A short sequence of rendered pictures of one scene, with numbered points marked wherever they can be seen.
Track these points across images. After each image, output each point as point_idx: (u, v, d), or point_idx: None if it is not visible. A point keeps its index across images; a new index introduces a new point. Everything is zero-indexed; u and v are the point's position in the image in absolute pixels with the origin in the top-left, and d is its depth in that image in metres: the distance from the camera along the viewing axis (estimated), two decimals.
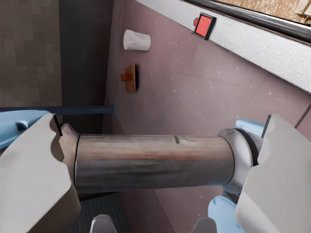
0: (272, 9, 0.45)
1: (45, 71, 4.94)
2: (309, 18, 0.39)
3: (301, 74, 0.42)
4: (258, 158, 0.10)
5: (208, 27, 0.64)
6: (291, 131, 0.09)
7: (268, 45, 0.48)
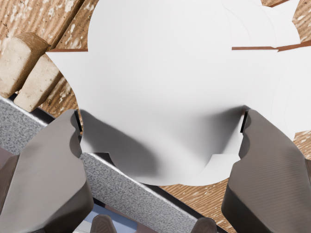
0: None
1: None
2: None
3: None
4: (239, 152, 0.10)
5: None
6: (267, 125, 0.10)
7: None
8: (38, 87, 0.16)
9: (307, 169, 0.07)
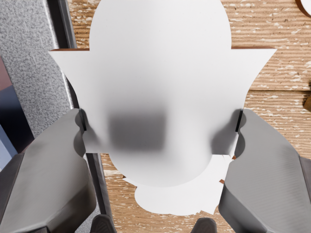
0: (80, 11, 0.20)
1: None
2: None
3: (40, 113, 0.29)
4: (234, 151, 0.10)
5: None
6: (262, 124, 0.10)
7: (31, 36, 0.24)
8: None
9: (301, 167, 0.07)
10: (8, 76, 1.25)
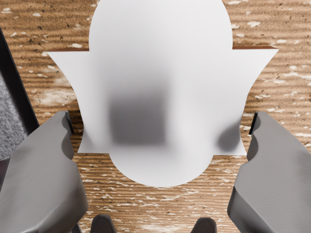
0: None
1: None
2: None
3: None
4: (247, 155, 0.10)
5: None
6: (277, 128, 0.09)
7: None
8: None
9: None
10: None
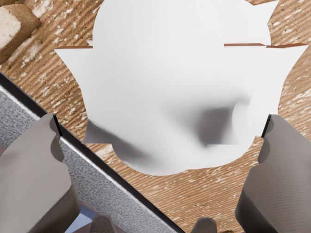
0: None
1: None
2: None
3: None
4: (258, 158, 0.10)
5: None
6: (291, 131, 0.09)
7: None
8: None
9: None
10: None
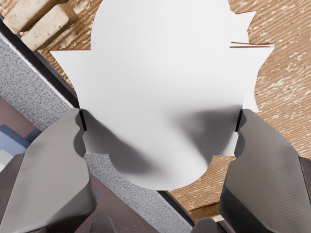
0: None
1: None
2: None
3: (25, 101, 0.29)
4: (234, 151, 0.10)
5: None
6: (262, 124, 0.10)
7: None
8: (46, 30, 0.19)
9: (301, 167, 0.07)
10: None
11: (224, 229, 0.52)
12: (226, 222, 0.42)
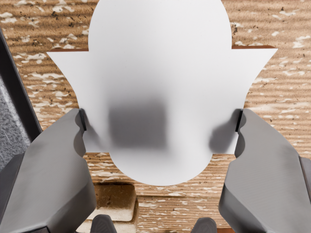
0: (52, 121, 0.14)
1: None
2: None
3: None
4: (234, 151, 0.10)
5: None
6: (262, 124, 0.10)
7: None
8: None
9: (301, 167, 0.07)
10: None
11: None
12: None
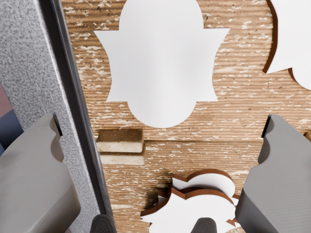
0: (90, 80, 0.22)
1: None
2: None
3: None
4: (258, 158, 0.10)
5: None
6: (291, 131, 0.09)
7: (42, 94, 0.25)
8: (123, 162, 0.24)
9: None
10: None
11: None
12: None
